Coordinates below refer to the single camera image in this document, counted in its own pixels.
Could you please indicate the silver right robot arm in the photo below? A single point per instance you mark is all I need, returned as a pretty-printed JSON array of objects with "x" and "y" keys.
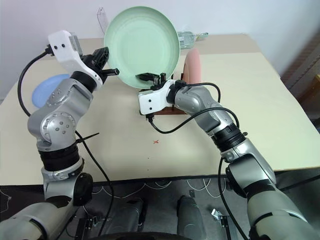
[{"x": 250, "y": 165}]

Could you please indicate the pink plate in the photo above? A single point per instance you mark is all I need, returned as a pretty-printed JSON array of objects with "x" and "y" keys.
[{"x": 193, "y": 66}]

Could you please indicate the wooden dish rack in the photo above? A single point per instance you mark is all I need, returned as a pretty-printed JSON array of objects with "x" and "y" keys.
[{"x": 172, "y": 111}]

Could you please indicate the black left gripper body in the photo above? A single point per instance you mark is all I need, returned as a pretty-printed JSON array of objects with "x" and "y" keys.
[{"x": 100, "y": 59}]

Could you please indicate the blue plate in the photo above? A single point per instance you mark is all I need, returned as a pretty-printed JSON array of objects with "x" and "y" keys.
[{"x": 43, "y": 91}]

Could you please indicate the dark cabinet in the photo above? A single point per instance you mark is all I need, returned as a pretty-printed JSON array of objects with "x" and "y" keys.
[{"x": 303, "y": 80}]

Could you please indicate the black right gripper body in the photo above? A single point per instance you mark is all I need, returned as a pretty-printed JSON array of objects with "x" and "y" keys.
[{"x": 157, "y": 83}]

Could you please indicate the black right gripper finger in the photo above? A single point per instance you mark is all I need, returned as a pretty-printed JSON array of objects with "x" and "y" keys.
[{"x": 145, "y": 76}]

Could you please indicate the green plate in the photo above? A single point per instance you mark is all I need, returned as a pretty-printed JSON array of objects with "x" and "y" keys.
[{"x": 142, "y": 45}]

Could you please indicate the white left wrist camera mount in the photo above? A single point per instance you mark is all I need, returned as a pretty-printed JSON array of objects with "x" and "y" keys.
[{"x": 65, "y": 55}]

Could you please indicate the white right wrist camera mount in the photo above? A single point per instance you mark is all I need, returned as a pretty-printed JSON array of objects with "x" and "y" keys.
[{"x": 152, "y": 98}]

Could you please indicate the black metal bracket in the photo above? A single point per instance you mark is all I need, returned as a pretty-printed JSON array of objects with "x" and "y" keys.
[{"x": 87, "y": 222}]

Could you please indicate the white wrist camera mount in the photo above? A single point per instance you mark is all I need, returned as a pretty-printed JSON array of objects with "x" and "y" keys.
[
  {"x": 152, "y": 98},
  {"x": 65, "y": 55}
]

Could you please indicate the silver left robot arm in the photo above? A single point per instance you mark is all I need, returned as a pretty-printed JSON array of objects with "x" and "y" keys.
[{"x": 57, "y": 122}]

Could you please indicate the silver metal bracket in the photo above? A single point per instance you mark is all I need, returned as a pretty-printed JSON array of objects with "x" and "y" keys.
[{"x": 220, "y": 217}]

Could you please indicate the black zip tie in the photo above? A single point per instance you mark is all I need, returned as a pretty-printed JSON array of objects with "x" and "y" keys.
[{"x": 90, "y": 136}]

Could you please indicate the clear plastic stand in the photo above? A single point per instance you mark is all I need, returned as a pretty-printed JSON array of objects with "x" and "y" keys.
[{"x": 102, "y": 21}]

